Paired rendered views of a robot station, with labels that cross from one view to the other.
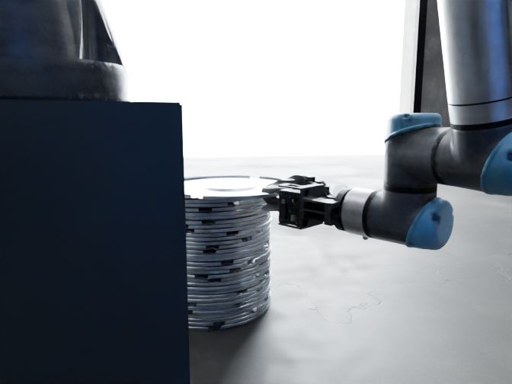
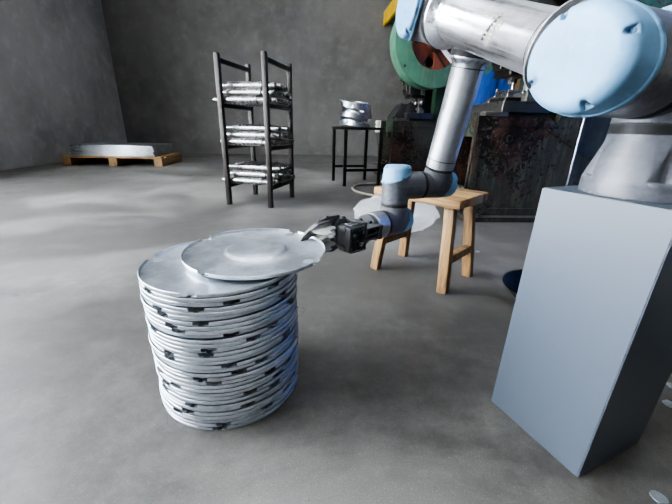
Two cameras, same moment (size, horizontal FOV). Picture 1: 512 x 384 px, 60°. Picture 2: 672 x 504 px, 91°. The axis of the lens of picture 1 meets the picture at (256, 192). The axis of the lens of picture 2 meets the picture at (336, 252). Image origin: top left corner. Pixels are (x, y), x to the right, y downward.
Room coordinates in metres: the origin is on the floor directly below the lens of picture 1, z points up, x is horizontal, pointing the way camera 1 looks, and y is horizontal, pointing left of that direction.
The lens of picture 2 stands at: (0.74, 0.70, 0.53)
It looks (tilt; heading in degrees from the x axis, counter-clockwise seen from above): 21 degrees down; 274
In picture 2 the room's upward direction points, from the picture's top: 1 degrees clockwise
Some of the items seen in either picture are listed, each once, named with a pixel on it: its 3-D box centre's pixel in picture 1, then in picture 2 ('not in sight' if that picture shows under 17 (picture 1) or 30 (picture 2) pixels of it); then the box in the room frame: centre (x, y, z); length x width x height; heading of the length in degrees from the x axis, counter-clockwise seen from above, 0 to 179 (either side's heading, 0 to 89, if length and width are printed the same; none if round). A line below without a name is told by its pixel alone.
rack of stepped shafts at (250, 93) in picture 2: not in sight; (257, 134); (1.48, -1.76, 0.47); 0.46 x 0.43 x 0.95; 170
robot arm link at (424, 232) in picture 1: (408, 218); (393, 220); (0.64, -0.23, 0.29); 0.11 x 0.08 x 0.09; 45
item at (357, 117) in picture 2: not in sight; (355, 142); (0.80, -2.82, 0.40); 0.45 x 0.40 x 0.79; 112
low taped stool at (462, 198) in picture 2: not in sight; (425, 232); (0.48, -0.55, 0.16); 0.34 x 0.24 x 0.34; 141
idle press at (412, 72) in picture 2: not in sight; (443, 98); (-0.16, -3.47, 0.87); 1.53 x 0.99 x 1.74; 13
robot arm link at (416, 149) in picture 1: (420, 152); (401, 185); (0.62, -0.23, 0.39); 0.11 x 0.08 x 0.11; 24
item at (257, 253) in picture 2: (229, 186); (256, 249); (0.95, 0.06, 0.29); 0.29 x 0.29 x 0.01
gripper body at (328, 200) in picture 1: (318, 206); (354, 231); (0.74, -0.11, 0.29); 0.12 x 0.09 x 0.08; 45
